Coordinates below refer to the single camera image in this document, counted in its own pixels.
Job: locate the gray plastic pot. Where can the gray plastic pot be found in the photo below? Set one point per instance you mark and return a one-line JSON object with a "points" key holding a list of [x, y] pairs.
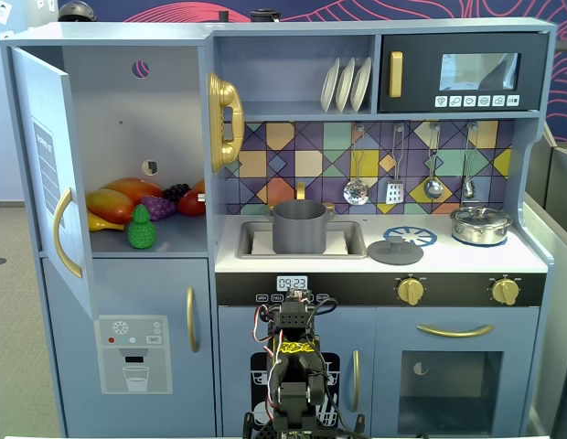
{"points": [[299, 228]]}

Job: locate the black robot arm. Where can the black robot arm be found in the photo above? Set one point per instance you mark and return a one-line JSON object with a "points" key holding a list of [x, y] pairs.
{"points": [[295, 320]]}

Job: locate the yellow toy banana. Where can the yellow toy banana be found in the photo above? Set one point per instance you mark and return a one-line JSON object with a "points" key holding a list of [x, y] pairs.
{"points": [[100, 224]]}

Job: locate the large orange red toy mango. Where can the large orange red toy mango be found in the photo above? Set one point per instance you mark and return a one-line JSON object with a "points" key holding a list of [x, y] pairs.
{"points": [[132, 187]]}

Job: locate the purple toy grapes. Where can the purple toy grapes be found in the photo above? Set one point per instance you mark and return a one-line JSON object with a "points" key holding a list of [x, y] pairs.
{"points": [[160, 208]]}

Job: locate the white toy plate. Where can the white toy plate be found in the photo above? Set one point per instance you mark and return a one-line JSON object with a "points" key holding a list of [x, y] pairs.
{"points": [[329, 87], [345, 87], [361, 84]]}

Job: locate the blue cabinet door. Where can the blue cabinet door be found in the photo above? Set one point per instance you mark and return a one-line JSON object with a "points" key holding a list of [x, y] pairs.
{"points": [[41, 114]]}

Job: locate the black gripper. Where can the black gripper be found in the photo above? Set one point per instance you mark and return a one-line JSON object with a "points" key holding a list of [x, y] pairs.
{"points": [[296, 304]]}

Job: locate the dark toy grapes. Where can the dark toy grapes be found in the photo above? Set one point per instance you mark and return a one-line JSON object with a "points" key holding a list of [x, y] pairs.
{"points": [[176, 192]]}

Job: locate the steel pot lid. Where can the steel pot lid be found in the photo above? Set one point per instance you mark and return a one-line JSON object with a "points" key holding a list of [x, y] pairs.
{"points": [[480, 214]]}

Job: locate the black shopping list sticker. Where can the black shopping list sticker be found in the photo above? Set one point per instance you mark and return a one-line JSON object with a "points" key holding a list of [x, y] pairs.
{"points": [[43, 164]]}

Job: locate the green toy pineapple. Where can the green toy pineapple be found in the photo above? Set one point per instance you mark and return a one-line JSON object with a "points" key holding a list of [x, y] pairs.
{"points": [[142, 233]]}

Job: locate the steel toy skimmer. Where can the steel toy skimmer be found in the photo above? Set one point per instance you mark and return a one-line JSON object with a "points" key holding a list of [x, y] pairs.
{"points": [[356, 192]]}

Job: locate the steel toy spoon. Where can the steel toy spoon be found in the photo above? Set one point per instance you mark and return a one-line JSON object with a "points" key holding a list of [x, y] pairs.
{"points": [[468, 187]]}

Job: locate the steel toy pot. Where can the steel toy pot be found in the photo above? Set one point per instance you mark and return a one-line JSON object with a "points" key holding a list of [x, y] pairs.
{"points": [[480, 234]]}

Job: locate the red toy apple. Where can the red toy apple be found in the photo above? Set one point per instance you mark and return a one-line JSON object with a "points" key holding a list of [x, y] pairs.
{"points": [[189, 203]]}

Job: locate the steel toy ladle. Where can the steel toy ladle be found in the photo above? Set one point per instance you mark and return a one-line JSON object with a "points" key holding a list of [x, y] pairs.
{"points": [[433, 188]]}

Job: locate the gold toy telephone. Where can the gold toy telephone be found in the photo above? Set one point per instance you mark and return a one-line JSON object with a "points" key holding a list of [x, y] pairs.
{"points": [[228, 105]]}

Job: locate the gold toy faucet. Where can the gold toy faucet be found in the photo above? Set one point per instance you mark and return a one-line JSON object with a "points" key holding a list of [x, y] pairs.
{"points": [[301, 189]]}

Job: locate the gray pot lid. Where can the gray pot lid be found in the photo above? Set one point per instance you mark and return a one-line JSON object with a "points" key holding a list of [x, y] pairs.
{"points": [[395, 253]]}

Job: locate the small orange toy fruit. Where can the small orange toy fruit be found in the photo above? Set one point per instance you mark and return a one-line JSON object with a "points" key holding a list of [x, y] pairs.
{"points": [[200, 185]]}

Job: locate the black helmet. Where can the black helmet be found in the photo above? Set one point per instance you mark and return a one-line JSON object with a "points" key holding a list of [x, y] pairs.
{"points": [[77, 11]]}

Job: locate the blue wooden toy kitchen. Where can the blue wooden toy kitchen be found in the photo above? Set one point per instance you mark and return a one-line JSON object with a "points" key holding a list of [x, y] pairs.
{"points": [[448, 265]]}

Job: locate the blue dishwasher door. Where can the blue dishwasher door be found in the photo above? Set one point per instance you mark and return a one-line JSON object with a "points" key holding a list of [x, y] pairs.
{"points": [[352, 329]]}

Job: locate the blue oven door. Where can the blue oven door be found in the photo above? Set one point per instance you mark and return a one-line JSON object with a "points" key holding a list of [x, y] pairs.
{"points": [[388, 329]]}

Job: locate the gold stove knob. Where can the gold stove knob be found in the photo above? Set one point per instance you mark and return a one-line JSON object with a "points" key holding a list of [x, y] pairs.
{"points": [[505, 290], [410, 290]]}

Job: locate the gray toy sink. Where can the gray toy sink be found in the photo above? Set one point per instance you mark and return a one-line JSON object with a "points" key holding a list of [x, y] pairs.
{"points": [[247, 242]]}

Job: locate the blue fridge door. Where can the blue fridge door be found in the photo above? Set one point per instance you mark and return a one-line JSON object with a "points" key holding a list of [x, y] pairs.
{"points": [[142, 292]]}

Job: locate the steel toy spatula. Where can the steel toy spatula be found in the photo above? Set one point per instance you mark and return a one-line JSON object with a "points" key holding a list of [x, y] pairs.
{"points": [[394, 194]]}

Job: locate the yellow red toy mango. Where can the yellow red toy mango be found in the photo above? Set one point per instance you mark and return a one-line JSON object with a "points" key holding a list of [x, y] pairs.
{"points": [[110, 206]]}

